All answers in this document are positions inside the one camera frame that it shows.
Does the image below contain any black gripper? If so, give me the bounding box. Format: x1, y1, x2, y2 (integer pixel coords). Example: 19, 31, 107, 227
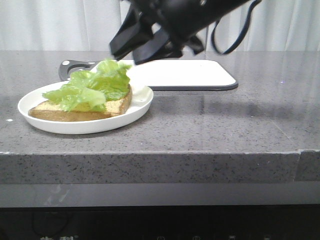
108, 0, 206, 66

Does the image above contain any green lettuce leaf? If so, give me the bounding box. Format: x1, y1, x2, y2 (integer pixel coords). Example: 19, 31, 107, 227
42, 59, 132, 112

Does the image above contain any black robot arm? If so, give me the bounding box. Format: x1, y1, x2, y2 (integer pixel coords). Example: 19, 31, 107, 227
109, 0, 245, 65

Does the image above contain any bottom toasted bread slice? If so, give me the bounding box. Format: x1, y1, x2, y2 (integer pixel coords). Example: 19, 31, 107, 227
28, 86, 133, 122

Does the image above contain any white cutting board grey rim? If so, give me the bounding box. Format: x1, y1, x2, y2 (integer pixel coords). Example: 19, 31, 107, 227
58, 59, 239, 92

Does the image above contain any white round plate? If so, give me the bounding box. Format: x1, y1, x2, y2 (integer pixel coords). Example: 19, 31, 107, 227
17, 81, 154, 135

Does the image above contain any white curtain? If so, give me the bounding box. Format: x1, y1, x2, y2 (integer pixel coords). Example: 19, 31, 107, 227
0, 0, 320, 51

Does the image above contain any black cable loop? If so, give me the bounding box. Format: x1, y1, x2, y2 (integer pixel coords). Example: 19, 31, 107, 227
211, 0, 262, 56

